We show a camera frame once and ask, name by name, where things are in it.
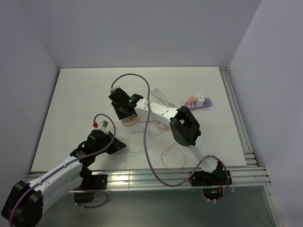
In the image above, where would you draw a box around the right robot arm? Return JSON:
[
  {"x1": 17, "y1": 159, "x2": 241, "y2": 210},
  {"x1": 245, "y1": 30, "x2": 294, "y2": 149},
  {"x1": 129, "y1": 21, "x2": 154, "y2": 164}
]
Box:
[{"x1": 109, "y1": 88, "x2": 229, "y2": 187}]

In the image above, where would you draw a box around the pink round power socket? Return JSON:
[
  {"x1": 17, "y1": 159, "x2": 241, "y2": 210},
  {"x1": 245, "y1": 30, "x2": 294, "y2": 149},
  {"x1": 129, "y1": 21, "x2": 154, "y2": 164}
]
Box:
[{"x1": 120, "y1": 116, "x2": 138, "y2": 127}]

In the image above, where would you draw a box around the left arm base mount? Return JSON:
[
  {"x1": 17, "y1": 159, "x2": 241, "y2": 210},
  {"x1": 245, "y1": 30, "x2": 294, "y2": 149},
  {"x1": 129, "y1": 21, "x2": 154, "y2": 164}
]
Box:
[{"x1": 74, "y1": 175, "x2": 108, "y2": 204}]

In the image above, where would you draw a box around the aluminium rail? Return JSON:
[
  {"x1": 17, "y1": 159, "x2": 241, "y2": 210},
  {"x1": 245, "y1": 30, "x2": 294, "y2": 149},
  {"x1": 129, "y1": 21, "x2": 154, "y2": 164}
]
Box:
[
  {"x1": 219, "y1": 67, "x2": 258, "y2": 167},
  {"x1": 92, "y1": 167, "x2": 271, "y2": 192}
]

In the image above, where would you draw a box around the pink charger plug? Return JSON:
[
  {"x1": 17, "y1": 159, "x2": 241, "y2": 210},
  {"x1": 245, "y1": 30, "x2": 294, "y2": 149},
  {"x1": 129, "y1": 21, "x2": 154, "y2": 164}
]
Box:
[{"x1": 187, "y1": 96, "x2": 196, "y2": 107}]

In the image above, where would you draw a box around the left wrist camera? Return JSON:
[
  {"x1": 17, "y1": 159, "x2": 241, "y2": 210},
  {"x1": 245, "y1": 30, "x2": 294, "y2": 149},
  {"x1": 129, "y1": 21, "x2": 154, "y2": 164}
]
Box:
[{"x1": 93, "y1": 120, "x2": 108, "y2": 133}]

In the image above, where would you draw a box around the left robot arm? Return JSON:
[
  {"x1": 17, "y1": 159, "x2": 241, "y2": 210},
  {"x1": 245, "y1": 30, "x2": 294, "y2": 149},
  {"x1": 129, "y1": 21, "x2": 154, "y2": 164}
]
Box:
[{"x1": 1, "y1": 130, "x2": 127, "y2": 227}]

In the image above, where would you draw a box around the white 80W charger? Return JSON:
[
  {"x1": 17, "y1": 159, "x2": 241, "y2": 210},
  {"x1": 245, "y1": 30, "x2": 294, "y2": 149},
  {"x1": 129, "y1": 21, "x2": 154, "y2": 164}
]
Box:
[{"x1": 196, "y1": 94, "x2": 205, "y2": 107}]

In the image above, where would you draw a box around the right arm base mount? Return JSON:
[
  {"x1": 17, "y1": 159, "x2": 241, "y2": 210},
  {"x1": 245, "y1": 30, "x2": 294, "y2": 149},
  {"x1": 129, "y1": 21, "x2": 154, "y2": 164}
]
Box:
[{"x1": 188, "y1": 169, "x2": 232, "y2": 200}]

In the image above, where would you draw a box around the aluminium right rail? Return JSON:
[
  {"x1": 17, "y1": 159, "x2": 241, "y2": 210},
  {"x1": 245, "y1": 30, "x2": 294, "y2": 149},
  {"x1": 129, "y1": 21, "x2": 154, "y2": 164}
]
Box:
[{"x1": 219, "y1": 67, "x2": 258, "y2": 167}]

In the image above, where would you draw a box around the white power strip cord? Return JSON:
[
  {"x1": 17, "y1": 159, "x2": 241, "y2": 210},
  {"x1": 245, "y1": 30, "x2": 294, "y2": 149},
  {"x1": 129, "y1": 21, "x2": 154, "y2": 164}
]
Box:
[{"x1": 151, "y1": 87, "x2": 187, "y2": 110}]

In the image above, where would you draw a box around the aluminium front rail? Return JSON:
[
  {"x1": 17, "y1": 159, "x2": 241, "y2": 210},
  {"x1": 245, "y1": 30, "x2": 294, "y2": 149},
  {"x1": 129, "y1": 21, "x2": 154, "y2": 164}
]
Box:
[{"x1": 92, "y1": 167, "x2": 271, "y2": 192}]

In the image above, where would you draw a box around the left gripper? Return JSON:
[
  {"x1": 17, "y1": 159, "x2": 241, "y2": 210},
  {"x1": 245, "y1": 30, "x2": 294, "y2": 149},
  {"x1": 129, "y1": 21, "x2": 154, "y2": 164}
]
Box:
[{"x1": 94, "y1": 131, "x2": 126, "y2": 156}]

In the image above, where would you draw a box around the purple power strip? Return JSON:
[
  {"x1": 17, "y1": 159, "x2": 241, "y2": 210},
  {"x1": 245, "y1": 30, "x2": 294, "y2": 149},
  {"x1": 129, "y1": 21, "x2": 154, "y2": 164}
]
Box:
[{"x1": 184, "y1": 97, "x2": 213, "y2": 112}]

